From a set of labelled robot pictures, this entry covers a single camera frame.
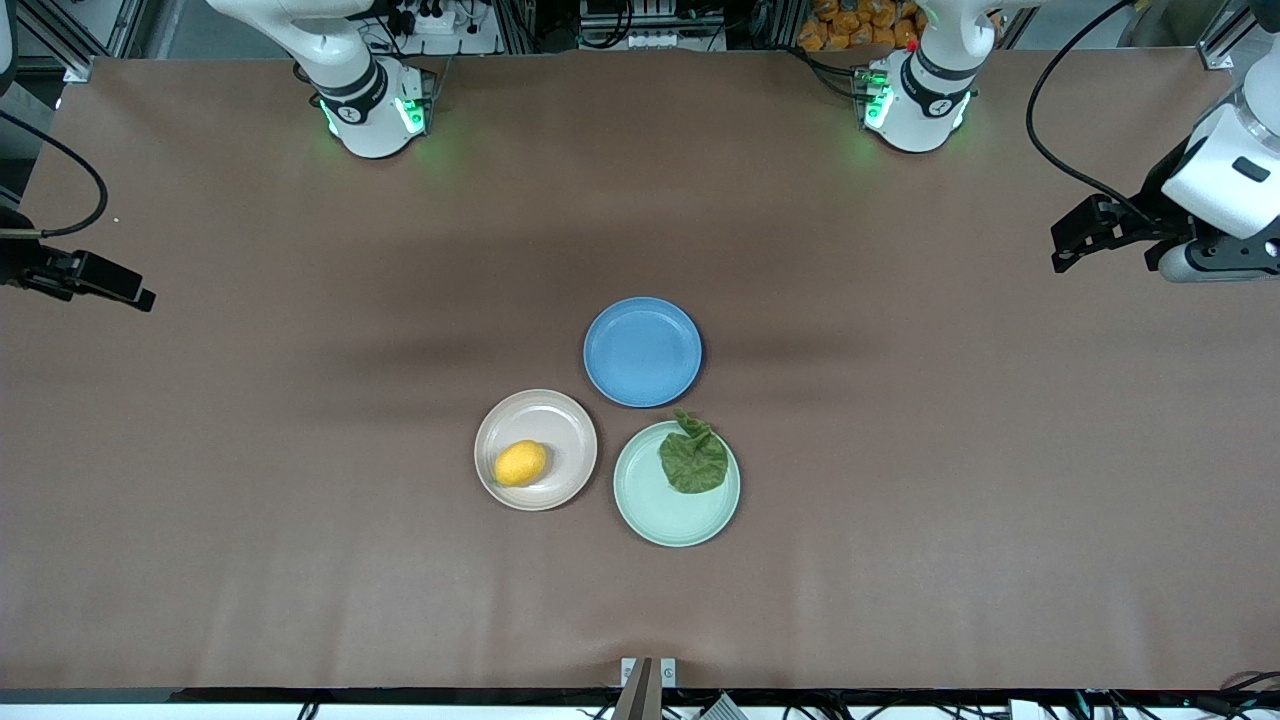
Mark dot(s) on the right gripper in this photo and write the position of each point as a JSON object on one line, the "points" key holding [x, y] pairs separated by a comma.
{"points": [[20, 264]]}

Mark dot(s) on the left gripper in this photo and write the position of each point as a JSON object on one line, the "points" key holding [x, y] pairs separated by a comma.
{"points": [[1152, 213]]}

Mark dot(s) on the yellow lemon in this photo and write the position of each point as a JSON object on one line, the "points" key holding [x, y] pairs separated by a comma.
{"points": [[520, 464]]}

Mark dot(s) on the green lettuce leaf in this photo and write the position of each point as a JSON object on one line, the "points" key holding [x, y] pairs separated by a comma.
{"points": [[695, 462]]}

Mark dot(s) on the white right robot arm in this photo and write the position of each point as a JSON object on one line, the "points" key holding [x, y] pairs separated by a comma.
{"points": [[365, 100]]}

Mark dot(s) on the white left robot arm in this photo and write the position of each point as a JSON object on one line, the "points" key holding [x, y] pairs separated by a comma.
{"points": [[920, 100]]}

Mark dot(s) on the brown table cover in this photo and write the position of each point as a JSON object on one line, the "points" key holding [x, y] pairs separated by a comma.
{"points": [[300, 450]]}

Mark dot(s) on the bag of oranges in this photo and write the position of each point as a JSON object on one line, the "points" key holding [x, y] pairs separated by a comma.
{"points": [[850, 25]]}

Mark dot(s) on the white power strip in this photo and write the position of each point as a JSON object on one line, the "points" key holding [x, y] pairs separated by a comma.
{"points": [[645, 25], [440, 25]]}

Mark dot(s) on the beige plate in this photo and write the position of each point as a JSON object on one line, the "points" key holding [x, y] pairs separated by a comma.
{"points": [[550, 425]]}

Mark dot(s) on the blue plate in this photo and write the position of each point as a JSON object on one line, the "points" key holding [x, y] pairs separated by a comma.
{"points": [[642, 352]]}

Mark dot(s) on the light green plate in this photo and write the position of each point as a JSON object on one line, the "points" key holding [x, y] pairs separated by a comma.
{"points": [[660, 510]]}

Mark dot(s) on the aluminium frame profile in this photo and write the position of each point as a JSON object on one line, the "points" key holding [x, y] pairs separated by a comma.
{"points": [[80, 35], [1235, 35]]}

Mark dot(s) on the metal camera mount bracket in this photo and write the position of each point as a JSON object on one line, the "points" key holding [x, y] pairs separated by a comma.
{"points": [[645, 690]]}

